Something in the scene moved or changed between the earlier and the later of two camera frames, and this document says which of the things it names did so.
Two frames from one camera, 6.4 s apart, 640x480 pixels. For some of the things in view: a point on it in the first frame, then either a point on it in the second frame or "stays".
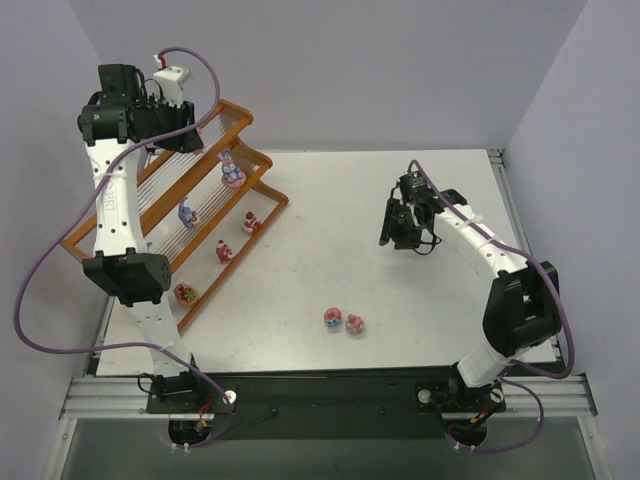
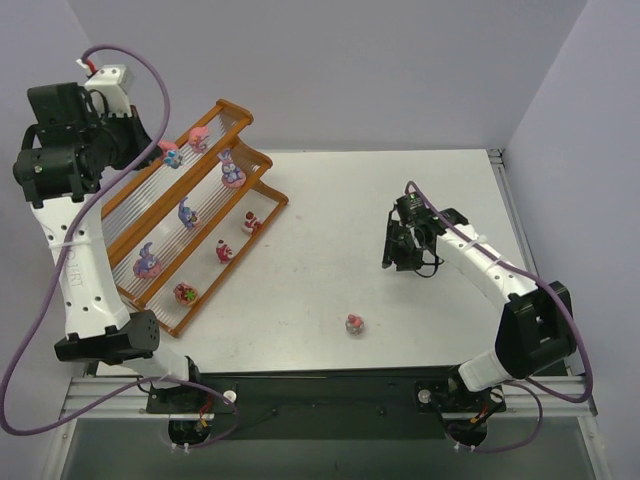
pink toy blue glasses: (332, 316) → (170, 150)
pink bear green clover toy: (185, 294) stays
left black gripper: (179, 128) → (136, 138)
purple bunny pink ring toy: (232, 177) stays
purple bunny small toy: (188, 216) stays
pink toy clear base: (354, 325) stays
